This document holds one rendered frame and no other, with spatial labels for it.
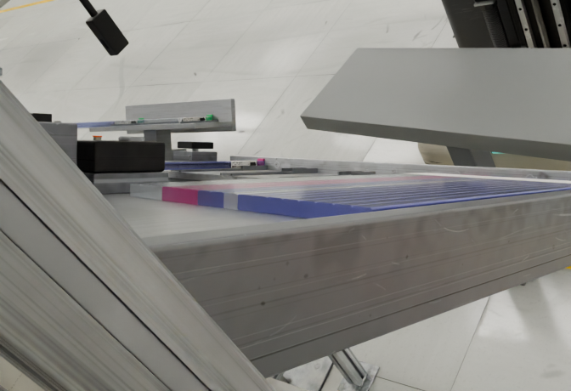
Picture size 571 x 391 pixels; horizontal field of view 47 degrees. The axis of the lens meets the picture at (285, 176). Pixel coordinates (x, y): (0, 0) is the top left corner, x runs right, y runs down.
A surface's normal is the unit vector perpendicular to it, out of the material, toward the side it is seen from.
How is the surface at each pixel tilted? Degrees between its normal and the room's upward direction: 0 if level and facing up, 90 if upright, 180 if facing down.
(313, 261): 90
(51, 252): 90
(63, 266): 90
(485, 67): 0
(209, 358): 90
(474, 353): 0
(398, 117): 0
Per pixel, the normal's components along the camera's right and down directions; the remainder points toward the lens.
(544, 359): -0.44, -0.69
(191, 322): 0.75, 0.05
